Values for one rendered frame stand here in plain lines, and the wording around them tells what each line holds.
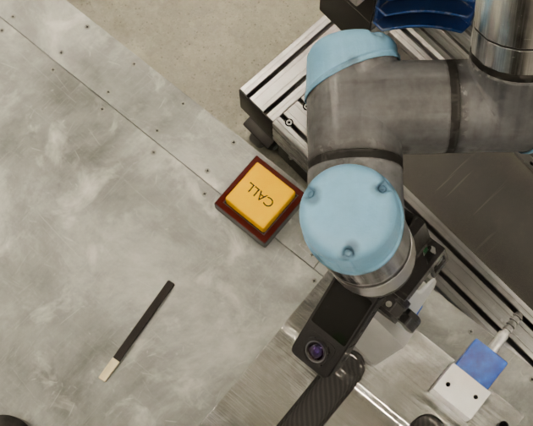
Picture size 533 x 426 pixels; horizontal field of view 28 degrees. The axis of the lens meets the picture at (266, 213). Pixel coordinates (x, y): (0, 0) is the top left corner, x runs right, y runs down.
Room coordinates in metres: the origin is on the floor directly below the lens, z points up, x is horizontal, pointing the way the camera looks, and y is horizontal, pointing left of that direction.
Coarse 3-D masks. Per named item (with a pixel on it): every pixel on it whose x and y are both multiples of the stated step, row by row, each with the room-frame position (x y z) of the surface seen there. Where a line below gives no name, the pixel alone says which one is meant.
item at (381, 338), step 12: (372, 324) 0.18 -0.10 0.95; (384, 324) 0.18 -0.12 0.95; (360, 336) 0.17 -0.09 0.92; (372, 336) 0.17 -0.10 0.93; (384, 336) 0.17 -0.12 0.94; (396, 336) 0.17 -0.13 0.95; (408, 336) 0.17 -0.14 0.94; (360, 348) 0.16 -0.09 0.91; (372, 348) 0.16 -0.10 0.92; (384, 348) 0.16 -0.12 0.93; (396, 348) 0.16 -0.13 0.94; (372, 360) 0.15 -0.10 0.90
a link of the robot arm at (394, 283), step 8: (408, 264) 0.19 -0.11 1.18; (400, 272) 0.18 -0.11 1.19; (408, 272) 0.19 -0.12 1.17; (392, 280) 0.18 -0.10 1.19; (400, 280) 0.18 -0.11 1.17; (352, 288) 0.18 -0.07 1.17; (360, 288) 0.17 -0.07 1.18; (368, 288) 0.17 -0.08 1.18; (376, 288) 0.17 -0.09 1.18; (384, 288) 0.17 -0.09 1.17; (392, 288) 0.18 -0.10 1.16; (368, 296) 0.17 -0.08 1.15
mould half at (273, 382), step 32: (320, 288) 0.23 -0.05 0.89; (288, 320) 0.20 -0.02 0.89; (288, 352) 0.17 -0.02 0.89; (416, 352) 0.16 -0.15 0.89; (256, 384) 0.13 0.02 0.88; (288, 384) 0.13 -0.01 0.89; (384, 384) 0.13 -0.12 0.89; (416, 384) 0.13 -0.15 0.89; (224, 416) 0.10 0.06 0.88; (256, 416) 0.10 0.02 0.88; (352, 416) 0.10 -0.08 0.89; (384, 416) 0.09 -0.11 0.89; (416, 416) 0.09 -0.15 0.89; (448, 416) 0.09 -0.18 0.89; (480, 416) 0.09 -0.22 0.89; (512, 416) 0.09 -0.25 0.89
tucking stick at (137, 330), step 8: (168, 288) 0.26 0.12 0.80; (160, 296) 0.25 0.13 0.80; (152, 304) 0.24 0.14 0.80; (160, 304) 0.24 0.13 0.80; (152, 312) 0.23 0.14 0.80; (144, 320) 0.23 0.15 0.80; (136, 328) 0.22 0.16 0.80; (128, 336) 0.21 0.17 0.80; (136, 336) 0.21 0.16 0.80; (128, 344) 0.20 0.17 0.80; (120, 352) 0.19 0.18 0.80; (112, 360) 0.18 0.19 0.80; (120, 360) 0.18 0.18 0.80; (112, 368) 0.17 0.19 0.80; (104, 376) 0.16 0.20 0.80
